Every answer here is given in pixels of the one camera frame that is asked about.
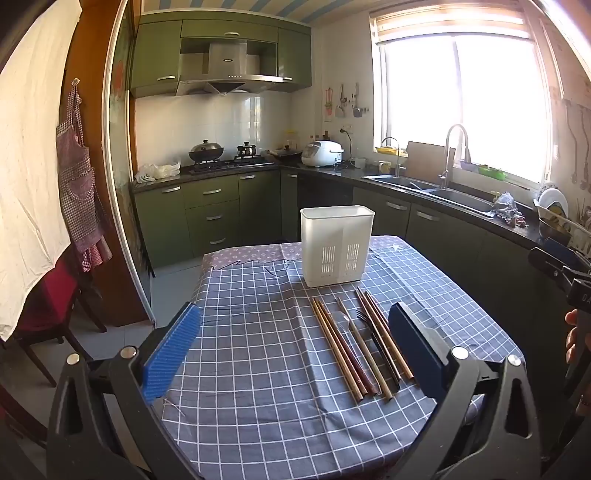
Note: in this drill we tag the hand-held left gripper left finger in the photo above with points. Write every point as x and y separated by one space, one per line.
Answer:
171 355

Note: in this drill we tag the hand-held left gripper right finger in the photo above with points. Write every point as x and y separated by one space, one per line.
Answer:
415 350

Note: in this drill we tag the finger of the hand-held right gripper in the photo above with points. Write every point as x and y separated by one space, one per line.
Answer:
547 265
561 249

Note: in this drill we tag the dark brown wooden chopstick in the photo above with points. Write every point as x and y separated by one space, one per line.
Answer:
392 334
385 337

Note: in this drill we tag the light bamboo chopstick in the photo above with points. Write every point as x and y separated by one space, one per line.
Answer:
342 353
334 353
364 348

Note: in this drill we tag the red wooden chopstick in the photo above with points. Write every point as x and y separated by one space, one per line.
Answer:
355 364
362 364

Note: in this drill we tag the metal spoon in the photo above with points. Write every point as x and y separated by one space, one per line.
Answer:
345 318

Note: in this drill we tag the white plastic utensil holder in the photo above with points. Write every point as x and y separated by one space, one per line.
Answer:
337 244

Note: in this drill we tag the person's right hand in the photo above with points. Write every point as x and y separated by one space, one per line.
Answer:
572 337

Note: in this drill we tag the dish rack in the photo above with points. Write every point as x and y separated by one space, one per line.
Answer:
561 226

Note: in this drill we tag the white plate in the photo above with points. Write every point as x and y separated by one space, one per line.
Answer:
551 198

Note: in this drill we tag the crumpled plastic bag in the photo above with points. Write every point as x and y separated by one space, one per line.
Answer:
507 207

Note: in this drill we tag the blue checked tablecloth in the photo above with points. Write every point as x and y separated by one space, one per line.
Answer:
258 350

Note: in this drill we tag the green bowl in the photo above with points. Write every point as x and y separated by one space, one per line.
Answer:
491 171

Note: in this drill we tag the grey patterned cloth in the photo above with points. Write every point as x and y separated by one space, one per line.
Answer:
249 256

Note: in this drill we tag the steel double sink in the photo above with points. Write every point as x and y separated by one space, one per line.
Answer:
429 191

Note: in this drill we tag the red chair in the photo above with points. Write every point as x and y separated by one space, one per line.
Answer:
46 295

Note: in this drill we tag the green lower kitchen cabinets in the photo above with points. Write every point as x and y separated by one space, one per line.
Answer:
212 217

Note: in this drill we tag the green kitchen cabinets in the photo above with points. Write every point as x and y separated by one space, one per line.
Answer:
212 217
152 55

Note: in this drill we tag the tall steel faucet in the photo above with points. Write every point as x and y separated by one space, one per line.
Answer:
449 147

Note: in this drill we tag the brown cutting board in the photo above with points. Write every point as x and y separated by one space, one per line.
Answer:
425 159

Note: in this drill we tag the window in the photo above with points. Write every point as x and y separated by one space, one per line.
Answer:
466 106

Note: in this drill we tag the white plastic bag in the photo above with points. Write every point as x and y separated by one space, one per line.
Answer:
157 170

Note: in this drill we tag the small steel faucet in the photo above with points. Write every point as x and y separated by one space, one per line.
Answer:
396 154

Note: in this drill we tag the red checked apron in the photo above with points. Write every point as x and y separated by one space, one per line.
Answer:
76 184

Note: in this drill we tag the white mug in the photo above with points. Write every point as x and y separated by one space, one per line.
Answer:
359 162

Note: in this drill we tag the yellow tray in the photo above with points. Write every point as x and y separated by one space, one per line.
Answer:
388 150

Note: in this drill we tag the gas stove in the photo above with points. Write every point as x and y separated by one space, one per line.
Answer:
231 164

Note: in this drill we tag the black wok with lid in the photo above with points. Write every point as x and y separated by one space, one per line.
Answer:
206 150

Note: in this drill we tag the white rice cooker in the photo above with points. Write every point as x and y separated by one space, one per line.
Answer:
322 153

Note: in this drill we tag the white hanging cloth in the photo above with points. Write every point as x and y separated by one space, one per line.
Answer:
27 184

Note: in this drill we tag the black pan with lid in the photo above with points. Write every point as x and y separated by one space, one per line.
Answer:
285 153

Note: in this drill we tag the roller blind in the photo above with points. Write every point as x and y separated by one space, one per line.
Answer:
448 23

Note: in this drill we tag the hanging kitchen tools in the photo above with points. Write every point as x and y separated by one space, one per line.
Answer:
342 101

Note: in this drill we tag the steel range hood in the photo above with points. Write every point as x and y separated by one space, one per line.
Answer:
226 69

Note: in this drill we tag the green upper kitchen cabinets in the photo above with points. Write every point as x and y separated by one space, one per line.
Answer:
152 55

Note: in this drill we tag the sliding door frame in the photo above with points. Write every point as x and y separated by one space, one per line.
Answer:
121 184

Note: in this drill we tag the wall power outlet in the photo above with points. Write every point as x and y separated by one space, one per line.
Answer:
346 129

